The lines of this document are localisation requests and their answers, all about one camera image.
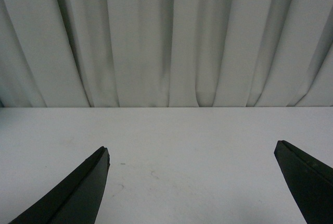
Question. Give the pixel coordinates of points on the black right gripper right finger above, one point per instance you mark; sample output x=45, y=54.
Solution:
x=309, y=181

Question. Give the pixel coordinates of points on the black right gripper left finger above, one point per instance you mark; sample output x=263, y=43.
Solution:
x=77, y=198

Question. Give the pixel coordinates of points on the grey pleated curtain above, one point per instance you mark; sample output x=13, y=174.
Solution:
x=166, y=53

